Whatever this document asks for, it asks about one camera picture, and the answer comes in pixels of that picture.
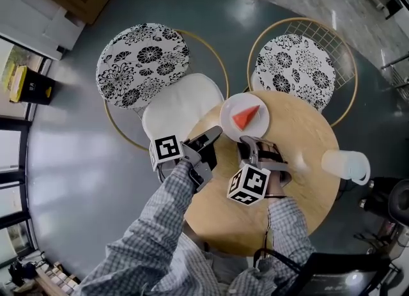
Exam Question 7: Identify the person's right hand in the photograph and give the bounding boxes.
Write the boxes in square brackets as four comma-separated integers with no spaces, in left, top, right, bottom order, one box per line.
[258,141,292,198]

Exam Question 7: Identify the person's right forearm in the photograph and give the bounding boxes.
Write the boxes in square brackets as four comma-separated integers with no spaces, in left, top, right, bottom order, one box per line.
[236,194,317,296]

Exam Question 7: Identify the white round plate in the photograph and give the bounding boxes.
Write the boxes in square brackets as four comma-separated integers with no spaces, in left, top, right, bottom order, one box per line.
[219,93,270,141]

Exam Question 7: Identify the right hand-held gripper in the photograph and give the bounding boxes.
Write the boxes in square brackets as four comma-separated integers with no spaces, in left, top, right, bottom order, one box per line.
[227,136,269,206]

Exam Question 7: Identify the red watermelon slice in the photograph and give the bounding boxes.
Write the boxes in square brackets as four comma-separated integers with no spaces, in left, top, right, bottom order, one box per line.
[232,105,261,130]

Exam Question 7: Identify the floral cushion gold frame chair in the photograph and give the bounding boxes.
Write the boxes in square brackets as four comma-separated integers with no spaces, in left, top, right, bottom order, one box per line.
[95,22,229,161]
[247,17,358,129]

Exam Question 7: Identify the black tablet screen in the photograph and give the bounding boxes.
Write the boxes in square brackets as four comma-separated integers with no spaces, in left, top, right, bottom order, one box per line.
[298,251,392,296]

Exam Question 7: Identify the person's left forearm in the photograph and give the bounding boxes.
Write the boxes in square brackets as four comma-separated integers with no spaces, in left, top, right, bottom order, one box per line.
[76,160,224,296]

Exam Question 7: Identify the white flat panel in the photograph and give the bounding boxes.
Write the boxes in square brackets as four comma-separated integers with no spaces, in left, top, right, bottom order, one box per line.
[0,0,87,61]

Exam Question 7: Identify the white table with metal frame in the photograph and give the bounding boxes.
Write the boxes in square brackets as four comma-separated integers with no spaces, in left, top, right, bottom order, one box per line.
[380,54,409,91]

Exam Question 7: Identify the white pitcher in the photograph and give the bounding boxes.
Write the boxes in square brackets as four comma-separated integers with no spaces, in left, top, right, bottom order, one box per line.
[321,149,371,185]

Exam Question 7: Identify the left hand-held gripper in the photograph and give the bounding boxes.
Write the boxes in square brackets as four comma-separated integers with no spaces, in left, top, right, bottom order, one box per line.
[148,125,224,192]

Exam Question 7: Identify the round wooden table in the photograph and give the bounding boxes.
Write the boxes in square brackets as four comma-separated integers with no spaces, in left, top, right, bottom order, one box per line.
[183,90,341,257]

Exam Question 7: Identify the black bin with yellow lid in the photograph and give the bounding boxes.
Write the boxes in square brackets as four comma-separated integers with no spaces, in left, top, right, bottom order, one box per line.
[9,66,58,106]

